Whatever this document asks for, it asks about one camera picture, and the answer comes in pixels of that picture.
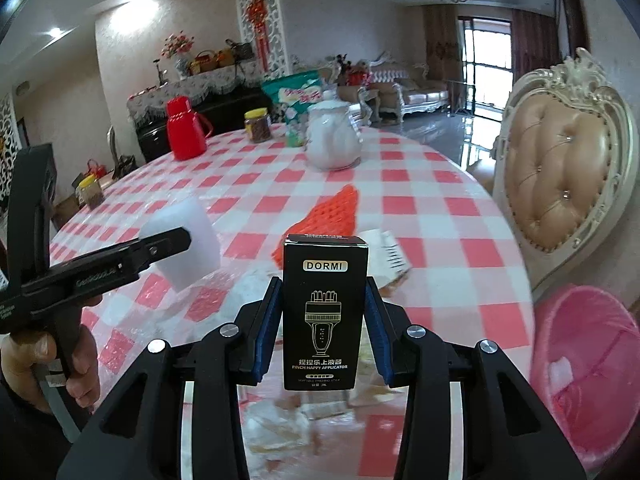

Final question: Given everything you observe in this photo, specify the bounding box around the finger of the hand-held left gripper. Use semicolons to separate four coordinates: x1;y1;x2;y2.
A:
118;227;194;274

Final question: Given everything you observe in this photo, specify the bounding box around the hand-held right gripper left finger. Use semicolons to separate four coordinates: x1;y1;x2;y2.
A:
56;276;284;480

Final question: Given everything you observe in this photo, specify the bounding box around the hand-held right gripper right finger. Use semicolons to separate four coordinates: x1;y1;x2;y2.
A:
364;276;589;480

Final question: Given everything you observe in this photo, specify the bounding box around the white foam block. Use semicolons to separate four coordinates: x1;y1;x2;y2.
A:
139;198;221;292

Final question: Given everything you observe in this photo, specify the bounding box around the black printed cardboard box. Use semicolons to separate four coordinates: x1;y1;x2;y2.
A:
282;233;371;391

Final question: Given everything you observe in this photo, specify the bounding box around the orange foam net sleeve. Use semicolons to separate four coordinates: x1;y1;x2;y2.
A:
270;184;360;264

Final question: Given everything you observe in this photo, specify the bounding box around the pink plastic bin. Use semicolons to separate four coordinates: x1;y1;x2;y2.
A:
530;283;640;462

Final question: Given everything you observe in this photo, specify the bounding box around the person's left forearm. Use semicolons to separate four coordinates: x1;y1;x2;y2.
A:
0;377;98;480

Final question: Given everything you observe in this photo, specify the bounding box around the person's left hand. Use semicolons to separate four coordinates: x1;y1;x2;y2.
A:
0;326;103;404

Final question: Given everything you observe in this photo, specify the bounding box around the torn white paper packaging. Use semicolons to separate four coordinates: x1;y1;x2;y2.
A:
360;229;412;289

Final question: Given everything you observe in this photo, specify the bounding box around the yellow-lidded glass jar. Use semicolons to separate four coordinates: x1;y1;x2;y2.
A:
244;108;274;144
75;174;106;210

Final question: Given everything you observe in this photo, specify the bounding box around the crumpled clear plastic bag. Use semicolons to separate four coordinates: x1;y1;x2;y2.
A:
239;389;362;462

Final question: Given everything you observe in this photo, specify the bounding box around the red thermos jug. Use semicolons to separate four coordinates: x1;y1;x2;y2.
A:
164;96;214;161

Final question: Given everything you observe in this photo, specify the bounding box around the red checkered tablecloth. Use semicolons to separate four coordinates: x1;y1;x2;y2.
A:
47;124;537;480

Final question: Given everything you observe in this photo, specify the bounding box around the black piano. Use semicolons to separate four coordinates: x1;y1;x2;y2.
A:
127;87;274;164

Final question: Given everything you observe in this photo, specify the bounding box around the white lace cloth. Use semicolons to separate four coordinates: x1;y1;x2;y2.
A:
126;64;272;117

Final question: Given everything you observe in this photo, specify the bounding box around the wicker basket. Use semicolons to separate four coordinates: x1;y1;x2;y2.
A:
188;49;221;77

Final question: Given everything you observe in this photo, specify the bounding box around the vase of pink flowers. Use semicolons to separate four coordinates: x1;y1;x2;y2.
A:
160;33;196;77

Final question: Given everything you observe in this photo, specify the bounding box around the green and white bag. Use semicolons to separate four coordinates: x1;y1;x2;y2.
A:
260;70;324;147

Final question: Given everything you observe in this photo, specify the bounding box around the white ceramic teapot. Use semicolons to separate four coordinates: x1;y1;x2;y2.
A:
303;88;365;171

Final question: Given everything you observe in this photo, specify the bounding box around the dark handbag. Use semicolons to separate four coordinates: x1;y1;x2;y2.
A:
226;38;254;62

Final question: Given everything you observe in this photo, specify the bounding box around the cream carved armchair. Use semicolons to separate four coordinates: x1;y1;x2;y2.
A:
334;84;374;127

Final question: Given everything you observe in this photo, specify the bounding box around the cream carved padded chair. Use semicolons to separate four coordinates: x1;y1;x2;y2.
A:
492;47;640;307

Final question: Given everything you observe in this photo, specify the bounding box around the cream carved sofa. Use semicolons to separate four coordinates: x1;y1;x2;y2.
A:
368;52;451;121

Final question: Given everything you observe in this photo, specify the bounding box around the white lattice screen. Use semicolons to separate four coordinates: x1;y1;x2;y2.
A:
234;0;286;92

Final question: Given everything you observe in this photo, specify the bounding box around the balcony window door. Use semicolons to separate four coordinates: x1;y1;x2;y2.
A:
462;17;514;117

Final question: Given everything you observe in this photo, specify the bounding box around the brown patterned curtain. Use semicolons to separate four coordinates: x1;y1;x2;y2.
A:
422;9;466;82

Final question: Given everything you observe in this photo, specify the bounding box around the red knot wall ornament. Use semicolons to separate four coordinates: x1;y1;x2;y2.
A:
245;0;269;69

